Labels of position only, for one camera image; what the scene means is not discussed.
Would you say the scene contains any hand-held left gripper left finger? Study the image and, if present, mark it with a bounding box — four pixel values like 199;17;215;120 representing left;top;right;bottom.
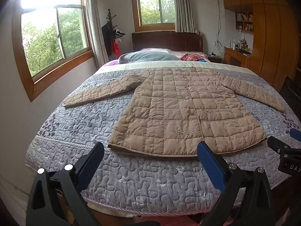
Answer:
26;142;104;226

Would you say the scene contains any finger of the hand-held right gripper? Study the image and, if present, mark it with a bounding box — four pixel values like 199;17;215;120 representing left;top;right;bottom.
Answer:
268;136;301;164
290;129;301;143

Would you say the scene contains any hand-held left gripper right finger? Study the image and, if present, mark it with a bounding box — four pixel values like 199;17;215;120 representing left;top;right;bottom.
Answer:
197;142;280;226

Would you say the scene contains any beige quilted coat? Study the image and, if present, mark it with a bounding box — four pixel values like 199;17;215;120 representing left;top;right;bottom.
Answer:
64;67;285;158

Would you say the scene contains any grey patterned bed quilt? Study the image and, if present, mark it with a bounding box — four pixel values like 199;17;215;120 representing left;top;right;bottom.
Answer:
25;60;301;217

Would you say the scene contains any wooden desk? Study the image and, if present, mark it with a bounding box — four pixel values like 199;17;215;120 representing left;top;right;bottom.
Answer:
223;46;252;69

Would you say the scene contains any wooden wardrobe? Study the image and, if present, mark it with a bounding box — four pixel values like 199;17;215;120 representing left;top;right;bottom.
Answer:
222;0;299;92

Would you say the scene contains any dark wooden nightstand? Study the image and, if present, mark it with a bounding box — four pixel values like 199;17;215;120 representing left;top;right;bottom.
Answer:
208;53;223;64

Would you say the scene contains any red patterned cloth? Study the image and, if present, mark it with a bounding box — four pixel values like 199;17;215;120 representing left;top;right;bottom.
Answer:
180;53;208;61

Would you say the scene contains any red hanging bag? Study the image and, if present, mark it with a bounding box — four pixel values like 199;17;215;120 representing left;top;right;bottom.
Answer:
112;40;122;58

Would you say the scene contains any grey-blue pillow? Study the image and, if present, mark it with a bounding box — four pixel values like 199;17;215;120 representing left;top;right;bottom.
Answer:
118;51;180;64

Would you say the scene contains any dark wooden headboard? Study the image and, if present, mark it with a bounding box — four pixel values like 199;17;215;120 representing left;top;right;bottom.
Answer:
132;31;204;53

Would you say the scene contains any large wooden-framed window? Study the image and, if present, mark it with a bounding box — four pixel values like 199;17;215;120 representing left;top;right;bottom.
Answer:
12;0;95;102

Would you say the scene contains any black and white hanging bag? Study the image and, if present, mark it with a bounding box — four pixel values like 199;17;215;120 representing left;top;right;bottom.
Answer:
113;27;127;38

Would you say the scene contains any long grey curtain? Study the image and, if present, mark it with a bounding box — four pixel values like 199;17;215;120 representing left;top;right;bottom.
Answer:
84;0;109;67

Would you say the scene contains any wooden coat rack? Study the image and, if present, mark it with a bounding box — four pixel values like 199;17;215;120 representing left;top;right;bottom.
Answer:
106;9;118;58

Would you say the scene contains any short grey curtain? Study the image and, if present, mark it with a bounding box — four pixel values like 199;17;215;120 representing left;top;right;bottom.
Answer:
174;0;196;34

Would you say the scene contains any small wooden-framed window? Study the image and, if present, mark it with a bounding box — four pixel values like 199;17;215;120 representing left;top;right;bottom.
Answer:
126;0;191;32

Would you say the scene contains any hanging wall cable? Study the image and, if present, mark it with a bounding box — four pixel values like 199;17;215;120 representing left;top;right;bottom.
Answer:
214;0;223;50

